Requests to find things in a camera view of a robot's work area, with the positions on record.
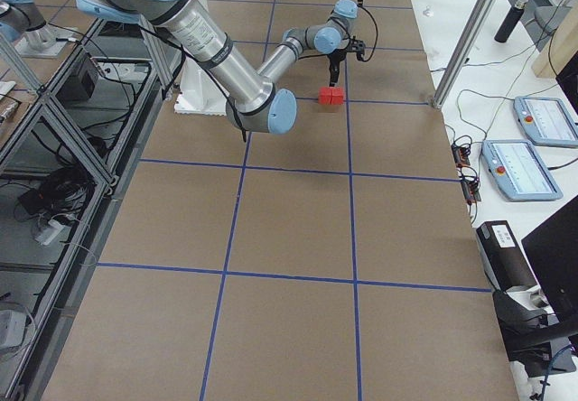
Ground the small circuit board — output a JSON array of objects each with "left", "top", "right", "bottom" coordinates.
[{"left": 451, "top": 144, "right": 471, "bottom": 168}]

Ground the red block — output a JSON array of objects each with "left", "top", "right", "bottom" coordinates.
[
  {"left": 318, "top": 87, "right": 332, "bottom": 105},
  {"left": 328, "top": 87, "right": 345, "bottom": 105}
]

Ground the black water bottle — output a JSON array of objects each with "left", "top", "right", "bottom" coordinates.
[{"left": 494, "top": 0, "right": 528, "bottom": 43}]

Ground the aluminium frame post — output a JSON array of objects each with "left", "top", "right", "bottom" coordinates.
[{"left": 431, "top": 0, "right": 496, "bottom": 109}]

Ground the black box with label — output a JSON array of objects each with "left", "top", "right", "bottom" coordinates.
[{"left": 476, "top": 220, "right": 537, "bottom": 293}]

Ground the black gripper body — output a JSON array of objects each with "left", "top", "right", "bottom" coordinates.
[{"left": 327, "top": 37, "right": 366, "bottom": 63}]

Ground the white pedestal column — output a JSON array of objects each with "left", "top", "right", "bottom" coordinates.
[{"left": 173, "top": 0, "right": 227, "bottom": 117}]

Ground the black monitor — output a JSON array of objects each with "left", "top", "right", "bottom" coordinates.
[{"left": 522, "top": 197, "right": 577, "bottom": 320}]

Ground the teach pendant tablet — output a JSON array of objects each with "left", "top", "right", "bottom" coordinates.
[
  {"left": 514, "top": 97, "right": 577, "bottom": 148},
  {"left": 481, "top": 139, "right": 564, "bottom": 201}
]

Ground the far teach pendant tablet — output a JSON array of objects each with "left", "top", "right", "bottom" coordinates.
[{"left": 514, "top": 97, "right": 577, "bottom": 148}]

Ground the near teach pendant tablet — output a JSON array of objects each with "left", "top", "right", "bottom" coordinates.
[{"left": 481, "top": 139, "right": 564, "bottom": 201}]

